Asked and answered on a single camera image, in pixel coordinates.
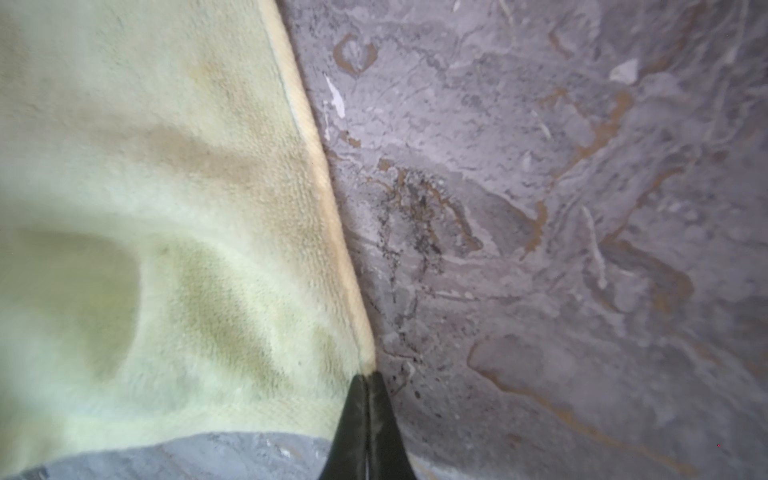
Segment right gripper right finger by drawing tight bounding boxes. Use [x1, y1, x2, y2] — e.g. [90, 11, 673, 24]
[367, 372, 417, 480]

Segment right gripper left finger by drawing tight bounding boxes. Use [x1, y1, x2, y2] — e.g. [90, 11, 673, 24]
[318, 375, 368, 480]

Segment pale green towel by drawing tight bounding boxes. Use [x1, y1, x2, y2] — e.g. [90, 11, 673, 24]
[1, 1, 375, 476]

